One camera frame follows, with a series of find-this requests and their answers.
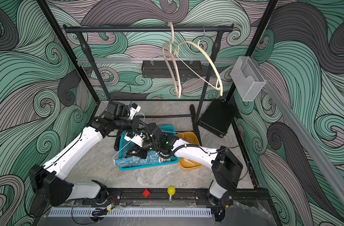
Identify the yellow ball knob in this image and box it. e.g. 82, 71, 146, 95
167, 186, 176, 201

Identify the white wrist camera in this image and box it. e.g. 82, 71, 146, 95
128, 103, 141, 120
124, 132, 144, 147

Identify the light blue wire hanger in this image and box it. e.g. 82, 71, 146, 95
112, 112, 146, 163

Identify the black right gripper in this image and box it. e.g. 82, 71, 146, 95
127, 139, 162, 160

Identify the orange plastic tray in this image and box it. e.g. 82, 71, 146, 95
177, 131, 202, 170

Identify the white clothespin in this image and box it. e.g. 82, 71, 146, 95
184, 159, 195, 165

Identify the white slotted cable duct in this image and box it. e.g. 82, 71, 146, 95
48, 207, 212, 218

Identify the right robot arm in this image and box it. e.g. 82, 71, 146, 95
124, 121, 243, 199

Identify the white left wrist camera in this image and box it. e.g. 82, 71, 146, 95
128, 103, 141, 120

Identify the black clothes rack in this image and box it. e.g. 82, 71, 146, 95
63, 24, 234, 144

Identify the blue rabbit print towel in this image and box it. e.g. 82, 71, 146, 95
114, 151, 161, 168

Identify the teal plastic basket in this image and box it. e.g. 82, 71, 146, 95
118, 125, 180, 171

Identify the cream plastic hanger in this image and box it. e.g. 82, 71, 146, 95
168, 26, 223, 98

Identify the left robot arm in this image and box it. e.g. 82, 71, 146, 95
29, 101, 141, 207

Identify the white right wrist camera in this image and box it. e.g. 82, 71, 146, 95
124, 132, 144, 147

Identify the red diamond marker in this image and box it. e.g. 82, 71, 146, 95
142, 189, 151, 198

